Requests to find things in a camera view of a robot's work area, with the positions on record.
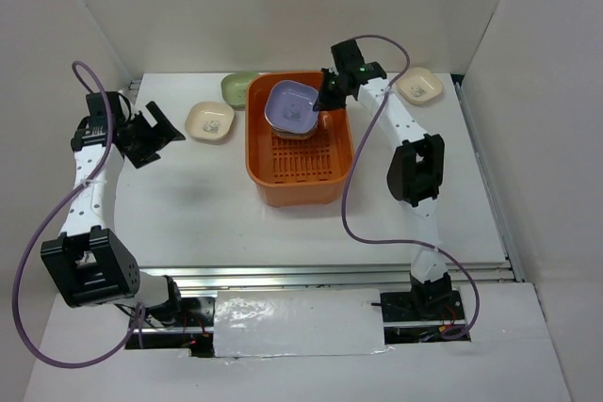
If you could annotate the white sheet front cover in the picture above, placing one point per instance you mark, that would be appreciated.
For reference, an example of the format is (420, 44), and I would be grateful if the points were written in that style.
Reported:
(304, 323)

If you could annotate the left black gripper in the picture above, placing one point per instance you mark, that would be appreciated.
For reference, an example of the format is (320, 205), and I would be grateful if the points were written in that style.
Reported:
(160, 136)

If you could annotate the pink-brown plate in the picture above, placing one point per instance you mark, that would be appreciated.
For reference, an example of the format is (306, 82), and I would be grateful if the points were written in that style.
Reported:
(292, 136)

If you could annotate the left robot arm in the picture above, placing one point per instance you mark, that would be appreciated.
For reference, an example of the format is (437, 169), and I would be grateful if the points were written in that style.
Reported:
(88, 262)

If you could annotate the cream plate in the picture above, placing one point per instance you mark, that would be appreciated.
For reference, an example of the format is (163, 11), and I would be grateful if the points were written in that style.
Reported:
(419, 86)
(209, 121)

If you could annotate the green plate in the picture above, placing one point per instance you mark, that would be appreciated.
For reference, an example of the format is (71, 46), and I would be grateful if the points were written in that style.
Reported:
(234, 88)

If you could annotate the orange plastic bin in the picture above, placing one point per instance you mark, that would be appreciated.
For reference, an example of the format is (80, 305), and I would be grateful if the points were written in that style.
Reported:
(295, 172)

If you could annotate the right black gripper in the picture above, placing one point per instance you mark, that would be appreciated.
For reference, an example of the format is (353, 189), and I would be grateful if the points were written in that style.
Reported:
(326, 102)

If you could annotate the aluminium rail frame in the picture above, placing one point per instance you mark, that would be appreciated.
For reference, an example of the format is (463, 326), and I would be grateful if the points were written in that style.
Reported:
(196, 215)

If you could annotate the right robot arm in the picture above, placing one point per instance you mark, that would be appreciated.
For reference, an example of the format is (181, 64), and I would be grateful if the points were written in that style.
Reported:
(415, 172)

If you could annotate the purple plate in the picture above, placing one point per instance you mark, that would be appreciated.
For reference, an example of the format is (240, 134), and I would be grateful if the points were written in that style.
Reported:
(290, 107)

